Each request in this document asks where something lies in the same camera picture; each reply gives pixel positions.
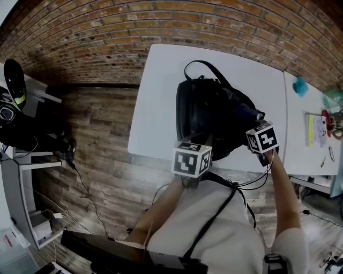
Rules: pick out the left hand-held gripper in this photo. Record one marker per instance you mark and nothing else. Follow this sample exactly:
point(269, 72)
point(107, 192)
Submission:
point(185, 163)

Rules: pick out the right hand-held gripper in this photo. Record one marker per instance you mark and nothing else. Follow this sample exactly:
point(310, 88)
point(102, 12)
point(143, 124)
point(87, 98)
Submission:
point(265, 140)

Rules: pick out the black backpack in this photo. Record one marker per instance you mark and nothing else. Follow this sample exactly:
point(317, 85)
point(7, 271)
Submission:
point(195, 112)

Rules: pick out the dark blue cloth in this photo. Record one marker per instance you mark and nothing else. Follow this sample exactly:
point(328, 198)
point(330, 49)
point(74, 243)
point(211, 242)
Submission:
point(245, 112)

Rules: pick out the person's right forearm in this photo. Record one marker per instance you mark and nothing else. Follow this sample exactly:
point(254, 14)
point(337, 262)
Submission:
point(284, 192)

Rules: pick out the person's left forearm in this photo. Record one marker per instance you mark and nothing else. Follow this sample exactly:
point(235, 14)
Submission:
point(158, 211)

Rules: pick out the white table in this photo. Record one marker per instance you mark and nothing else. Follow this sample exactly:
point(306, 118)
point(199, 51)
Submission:
point(297, 150)
point(158, 101)

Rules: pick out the yellow-edged white booklet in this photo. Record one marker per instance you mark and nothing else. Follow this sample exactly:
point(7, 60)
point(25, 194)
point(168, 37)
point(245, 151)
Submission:
point(316, 131)

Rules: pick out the yellow pen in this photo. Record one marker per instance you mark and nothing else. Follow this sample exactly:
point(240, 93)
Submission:
point(323, 161)

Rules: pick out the teal scrubber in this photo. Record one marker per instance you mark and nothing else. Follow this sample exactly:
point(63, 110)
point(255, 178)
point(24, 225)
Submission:
point(300, 87)

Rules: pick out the red plastic object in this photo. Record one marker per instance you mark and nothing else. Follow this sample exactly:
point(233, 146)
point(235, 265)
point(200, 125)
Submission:
point(327, 119)

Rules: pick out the black eyeglasses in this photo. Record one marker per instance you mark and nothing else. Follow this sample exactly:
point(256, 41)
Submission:
point(331, 153)

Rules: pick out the light blue table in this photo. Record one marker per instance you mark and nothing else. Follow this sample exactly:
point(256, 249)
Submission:
point(337, 187)

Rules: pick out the person's white shirt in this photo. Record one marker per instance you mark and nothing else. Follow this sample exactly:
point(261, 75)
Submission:
point(219, 235)

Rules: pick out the black worn rig bar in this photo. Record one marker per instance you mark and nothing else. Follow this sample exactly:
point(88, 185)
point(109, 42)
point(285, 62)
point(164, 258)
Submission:
point(112, 251)

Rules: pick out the white power adapter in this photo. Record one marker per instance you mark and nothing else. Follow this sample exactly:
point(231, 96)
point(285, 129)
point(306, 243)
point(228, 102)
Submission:
point(57, 215)

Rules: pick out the gray desk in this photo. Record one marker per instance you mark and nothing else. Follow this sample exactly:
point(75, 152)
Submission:
point(18, 192)

